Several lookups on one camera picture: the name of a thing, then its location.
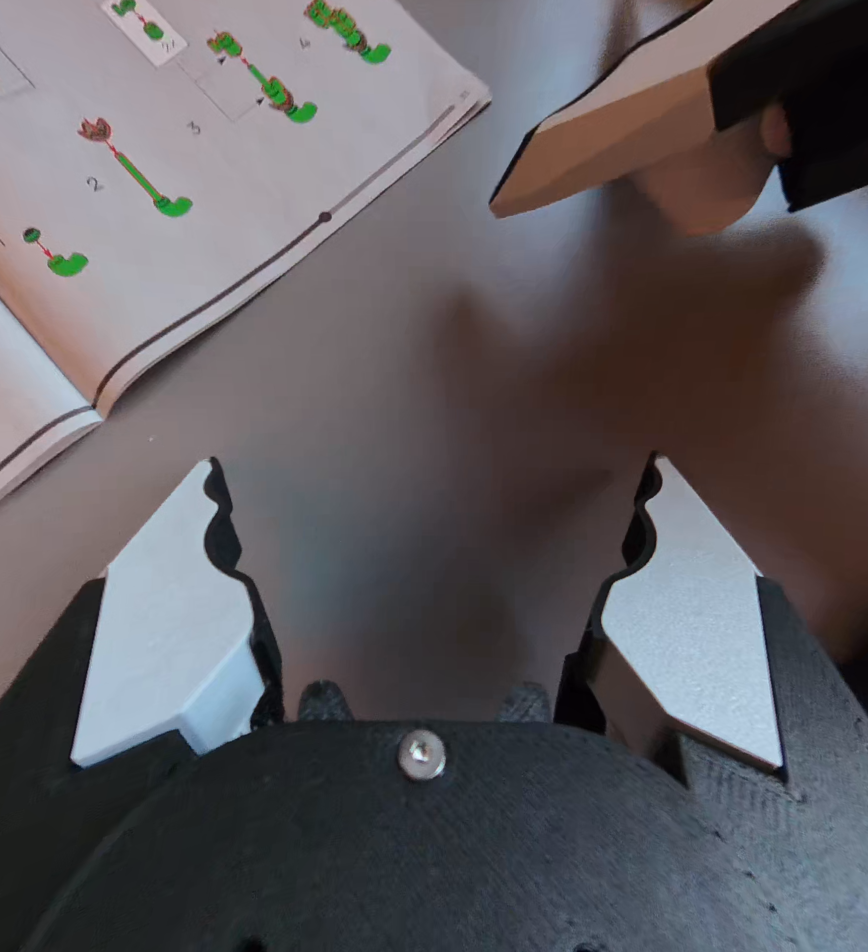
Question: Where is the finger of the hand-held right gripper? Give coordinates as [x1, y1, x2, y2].
[488, 0, 801, 239]

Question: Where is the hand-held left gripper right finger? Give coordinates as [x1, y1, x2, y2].
[553, 448, 788, 782]

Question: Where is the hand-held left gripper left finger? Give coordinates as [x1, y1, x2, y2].
[69, 456, 286, 769]

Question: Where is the lego instruction booklet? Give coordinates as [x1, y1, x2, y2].
[0, 0, 493, 538]

